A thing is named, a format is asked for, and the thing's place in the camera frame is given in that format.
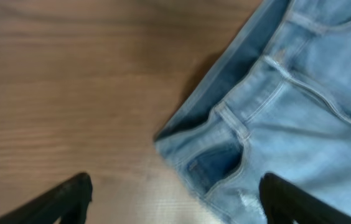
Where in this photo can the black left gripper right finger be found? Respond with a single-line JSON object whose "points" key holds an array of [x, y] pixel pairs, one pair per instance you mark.
{"points": [[284, 203]]}

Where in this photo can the light blue denim jeans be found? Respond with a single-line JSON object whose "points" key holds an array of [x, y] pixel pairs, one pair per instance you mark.
{"points": [[277, 100]]}

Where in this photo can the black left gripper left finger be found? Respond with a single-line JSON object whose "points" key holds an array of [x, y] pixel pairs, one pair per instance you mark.
{"points": [[68, 202]]}

